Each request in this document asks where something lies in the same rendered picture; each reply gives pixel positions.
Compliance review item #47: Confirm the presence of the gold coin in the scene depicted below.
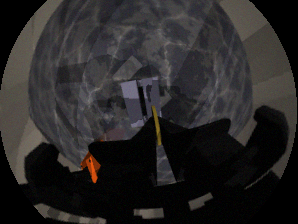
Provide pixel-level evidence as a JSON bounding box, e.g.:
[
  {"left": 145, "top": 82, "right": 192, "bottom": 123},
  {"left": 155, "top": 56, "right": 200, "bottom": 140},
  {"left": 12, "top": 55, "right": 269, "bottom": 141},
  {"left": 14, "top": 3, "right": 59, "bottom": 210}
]
[{"left": 150, "top": 105, "right": 162, "bottom": 145}]

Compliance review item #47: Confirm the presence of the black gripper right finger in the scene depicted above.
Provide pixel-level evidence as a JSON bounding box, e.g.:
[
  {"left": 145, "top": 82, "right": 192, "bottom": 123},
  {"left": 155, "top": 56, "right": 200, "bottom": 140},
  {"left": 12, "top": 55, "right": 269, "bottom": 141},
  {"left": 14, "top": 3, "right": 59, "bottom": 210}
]
[{"left": 157, "top": 116, "right": 231, "bottom": 183}]

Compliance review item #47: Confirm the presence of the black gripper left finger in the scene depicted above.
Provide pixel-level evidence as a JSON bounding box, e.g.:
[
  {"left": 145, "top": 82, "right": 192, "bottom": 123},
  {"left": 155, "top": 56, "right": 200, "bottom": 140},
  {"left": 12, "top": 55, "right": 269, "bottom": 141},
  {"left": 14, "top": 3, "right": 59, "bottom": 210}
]
[{"left": 88, "top": 117, "right": 157, "bottom": 186}]

